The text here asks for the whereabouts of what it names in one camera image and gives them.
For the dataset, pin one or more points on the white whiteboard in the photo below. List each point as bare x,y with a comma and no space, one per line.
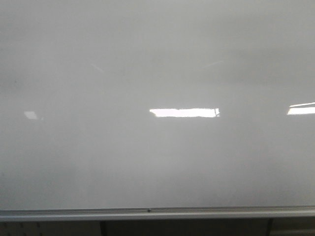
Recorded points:
156,103

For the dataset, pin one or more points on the aluminium whiteboard tray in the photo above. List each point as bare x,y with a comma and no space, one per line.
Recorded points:
158,213

